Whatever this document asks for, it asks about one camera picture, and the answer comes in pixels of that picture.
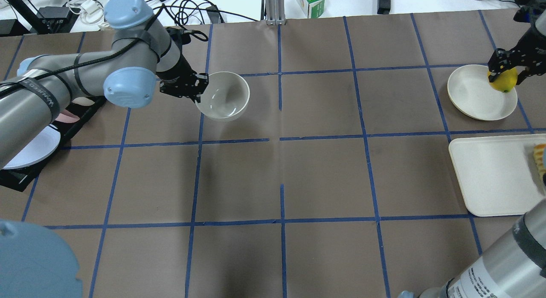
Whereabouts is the sliced bread loaf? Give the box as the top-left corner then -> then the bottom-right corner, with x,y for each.
533,143 -> 546,185

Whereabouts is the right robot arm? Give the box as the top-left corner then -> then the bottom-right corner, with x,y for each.
421,6 -> 546,298

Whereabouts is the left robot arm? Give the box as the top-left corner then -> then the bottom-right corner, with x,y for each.
0,0 -> 209,298

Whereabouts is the cream round plate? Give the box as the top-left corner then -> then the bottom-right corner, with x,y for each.
447,64 -> 517,121

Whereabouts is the black dish rack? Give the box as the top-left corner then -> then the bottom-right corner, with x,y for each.
0,97 -> 107,192

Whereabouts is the pink plate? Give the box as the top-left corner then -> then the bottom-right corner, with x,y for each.
55,109 -> 80,124

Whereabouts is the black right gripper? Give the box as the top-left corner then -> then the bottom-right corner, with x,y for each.
488,27 -> 546,85

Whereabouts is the cream plate in rack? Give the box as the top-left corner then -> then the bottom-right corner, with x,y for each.
71,97 -> 95,107

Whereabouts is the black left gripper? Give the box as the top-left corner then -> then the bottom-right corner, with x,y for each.
156,27 -> 209,103

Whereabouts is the cream bowl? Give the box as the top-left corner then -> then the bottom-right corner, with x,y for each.
194,72 -> 251,122

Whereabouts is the yellow lemon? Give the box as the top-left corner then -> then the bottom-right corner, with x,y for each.
489,67 -> 518,93

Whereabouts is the cream rectangular tray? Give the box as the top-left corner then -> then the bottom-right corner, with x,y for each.
448,134 -> 545,217

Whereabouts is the green white box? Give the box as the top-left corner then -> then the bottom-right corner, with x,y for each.
296,0 -> 325,18

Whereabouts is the lavender plate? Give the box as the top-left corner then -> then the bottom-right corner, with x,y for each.
3,126 -> 61,170

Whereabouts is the aluminium frame post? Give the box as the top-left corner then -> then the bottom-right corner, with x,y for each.
261,0 -> 286,26

